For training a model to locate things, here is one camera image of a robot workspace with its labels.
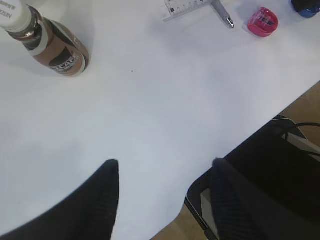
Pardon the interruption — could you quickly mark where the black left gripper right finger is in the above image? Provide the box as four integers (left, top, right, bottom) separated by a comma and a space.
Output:
209, 158, 320, 240

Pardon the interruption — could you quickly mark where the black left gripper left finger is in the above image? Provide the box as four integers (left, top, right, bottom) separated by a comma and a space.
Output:
0, 159, 119, 240

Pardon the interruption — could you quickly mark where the brown coffee bottle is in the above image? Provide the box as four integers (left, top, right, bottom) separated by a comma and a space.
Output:
0, 0, 90, 77

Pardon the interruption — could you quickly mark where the pink pencil sharpener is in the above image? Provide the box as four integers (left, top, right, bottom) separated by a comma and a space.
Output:
247, 7, 279, 38

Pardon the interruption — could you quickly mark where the blue pencil sharpener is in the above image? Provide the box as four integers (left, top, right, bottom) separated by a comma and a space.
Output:
291, 0, 320, 18

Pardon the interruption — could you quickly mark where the grey grip silver pen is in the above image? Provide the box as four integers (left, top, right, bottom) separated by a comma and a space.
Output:
211, 0, 235, 29

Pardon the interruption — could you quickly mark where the clear plastic ruler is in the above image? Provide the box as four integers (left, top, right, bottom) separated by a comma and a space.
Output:
162, 0, 212, 22

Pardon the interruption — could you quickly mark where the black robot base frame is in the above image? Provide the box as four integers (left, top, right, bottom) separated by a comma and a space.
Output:
184, 116, 320, 240

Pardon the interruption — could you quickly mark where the black floor cable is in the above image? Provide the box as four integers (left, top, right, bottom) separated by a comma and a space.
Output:
282, 121, 320, 141

